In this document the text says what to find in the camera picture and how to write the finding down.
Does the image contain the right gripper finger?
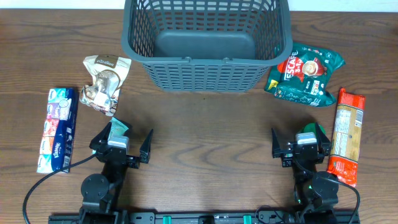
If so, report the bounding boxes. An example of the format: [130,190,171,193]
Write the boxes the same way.
[315,123,331,156]
[271,128,289,158]

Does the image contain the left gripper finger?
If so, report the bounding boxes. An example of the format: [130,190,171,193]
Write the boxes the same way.
[89,122,112,149]
[139,129,154,164]

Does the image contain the small teal wipes packet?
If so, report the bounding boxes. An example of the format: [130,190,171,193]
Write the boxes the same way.
[92,118,131,154]

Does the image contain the blue Kleenex tissue multipack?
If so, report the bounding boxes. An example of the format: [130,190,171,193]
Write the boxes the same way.
[36,88,78,174]

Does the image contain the beige brown snack pouch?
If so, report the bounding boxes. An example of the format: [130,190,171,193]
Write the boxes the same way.
[80,54,132,116]

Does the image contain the green Nescafe coffee bag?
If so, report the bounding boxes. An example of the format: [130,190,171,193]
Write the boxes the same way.
[264,42,345,107]

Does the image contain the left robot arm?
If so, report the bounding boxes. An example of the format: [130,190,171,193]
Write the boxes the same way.
[79,123,154,223]

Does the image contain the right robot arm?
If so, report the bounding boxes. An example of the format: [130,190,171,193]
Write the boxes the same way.
[271,123,339,223]

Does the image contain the orange spaghetti pasta packet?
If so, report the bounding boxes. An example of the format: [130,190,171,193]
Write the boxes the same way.
[327,88,366,187]

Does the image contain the green lidded jar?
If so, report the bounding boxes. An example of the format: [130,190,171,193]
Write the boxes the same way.
[300,123,326,138]

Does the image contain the grey plastic lattice basket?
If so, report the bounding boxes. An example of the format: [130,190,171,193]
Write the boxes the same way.
[121,0,293,92]

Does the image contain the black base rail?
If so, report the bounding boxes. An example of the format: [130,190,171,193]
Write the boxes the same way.
[48,210,361,224]

